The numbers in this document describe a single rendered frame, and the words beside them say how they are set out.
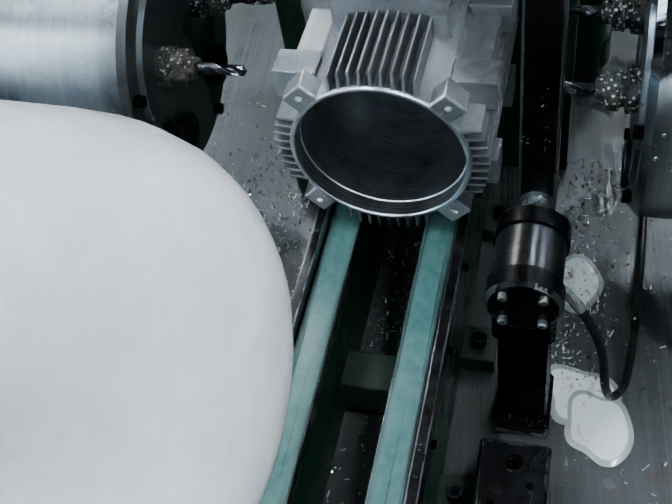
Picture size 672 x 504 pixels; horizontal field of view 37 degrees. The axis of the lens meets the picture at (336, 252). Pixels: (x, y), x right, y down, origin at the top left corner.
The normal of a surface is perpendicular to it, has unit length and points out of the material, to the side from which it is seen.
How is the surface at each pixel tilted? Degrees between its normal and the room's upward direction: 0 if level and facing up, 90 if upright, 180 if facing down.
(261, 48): 0
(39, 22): 43
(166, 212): 51
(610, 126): 0
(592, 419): 0
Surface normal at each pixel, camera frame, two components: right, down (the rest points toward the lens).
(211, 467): 0.64, 0.04
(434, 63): 0.40, -0.48
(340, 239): -0.13, -0.62
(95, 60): -0.25, 0.27
